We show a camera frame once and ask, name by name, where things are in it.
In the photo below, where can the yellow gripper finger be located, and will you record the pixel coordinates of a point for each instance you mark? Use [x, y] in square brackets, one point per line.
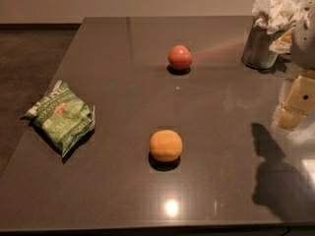
[296, 100]

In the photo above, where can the green jalapeno chip bag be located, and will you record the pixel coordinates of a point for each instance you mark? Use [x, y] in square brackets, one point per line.
[63, 117]

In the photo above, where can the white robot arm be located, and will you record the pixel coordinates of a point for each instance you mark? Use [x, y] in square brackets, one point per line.
[303, 47]

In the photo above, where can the red apple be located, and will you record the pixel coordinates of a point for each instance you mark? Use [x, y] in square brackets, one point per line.
[179, 57]

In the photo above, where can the metal cup holder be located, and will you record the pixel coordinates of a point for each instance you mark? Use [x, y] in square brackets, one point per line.
[256, 53]

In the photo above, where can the orange fruit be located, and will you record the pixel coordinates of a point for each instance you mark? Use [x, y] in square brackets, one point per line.
[165, 146]

